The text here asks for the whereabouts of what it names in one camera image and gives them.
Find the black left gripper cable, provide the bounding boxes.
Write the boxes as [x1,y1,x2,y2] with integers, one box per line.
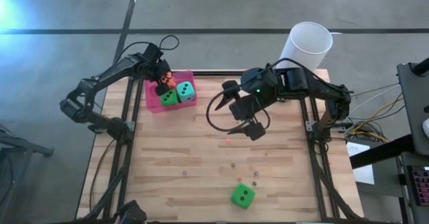
[113,35,180,66]

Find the grey metal stand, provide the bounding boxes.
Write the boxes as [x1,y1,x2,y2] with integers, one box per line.
[0,128,54,224]

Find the large orange foam die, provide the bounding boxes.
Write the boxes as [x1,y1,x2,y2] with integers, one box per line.
[158,71,178,91]

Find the black pole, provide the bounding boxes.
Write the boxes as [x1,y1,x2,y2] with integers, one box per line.
[411,56,429,76]

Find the yellow cable bundle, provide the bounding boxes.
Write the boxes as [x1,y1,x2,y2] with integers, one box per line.
[348,91,405,144]

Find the thin dark table cable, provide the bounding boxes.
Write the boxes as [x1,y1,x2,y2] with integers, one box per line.
[88,139,115,213]

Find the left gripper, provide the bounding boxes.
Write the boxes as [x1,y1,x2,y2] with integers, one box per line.
[146,56,174,97]

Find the dark grey panel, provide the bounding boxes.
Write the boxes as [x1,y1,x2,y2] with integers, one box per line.
[397,62,429,156]

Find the white cylinder lamp wooden base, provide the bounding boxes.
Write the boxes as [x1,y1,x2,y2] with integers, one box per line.
[278,21,334,74]

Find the thin white cable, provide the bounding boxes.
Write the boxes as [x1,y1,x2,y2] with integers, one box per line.
[350,82,402,98]

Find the black metal beam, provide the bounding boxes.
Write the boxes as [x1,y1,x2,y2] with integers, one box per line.
[349,133,415,170]

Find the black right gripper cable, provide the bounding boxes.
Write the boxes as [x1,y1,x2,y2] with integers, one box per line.
[205,58,336,133]

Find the pink translucent plastic bin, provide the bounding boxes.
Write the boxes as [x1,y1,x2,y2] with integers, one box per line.
[143,70,198,114]

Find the white paper sheet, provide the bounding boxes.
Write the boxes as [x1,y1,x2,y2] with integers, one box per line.
[346,141,375,186]

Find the backlit keyboard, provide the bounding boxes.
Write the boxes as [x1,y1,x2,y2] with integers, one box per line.
[406,165,429,207]

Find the large teal foam die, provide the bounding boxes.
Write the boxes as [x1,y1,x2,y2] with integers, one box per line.
[176,80,198,103]

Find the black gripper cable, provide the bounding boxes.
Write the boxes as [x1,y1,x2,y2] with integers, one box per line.
[113,35,180,66]
[205,58,336,133]

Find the large green foam die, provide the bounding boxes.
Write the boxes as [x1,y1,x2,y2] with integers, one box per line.
[160,89,180,107]
[231,182,256,210]

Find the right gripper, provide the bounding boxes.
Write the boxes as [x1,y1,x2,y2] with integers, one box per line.
[214,79,269,142]

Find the black aluminium table frame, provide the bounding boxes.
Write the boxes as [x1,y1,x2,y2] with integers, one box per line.
[82,62,361,224]

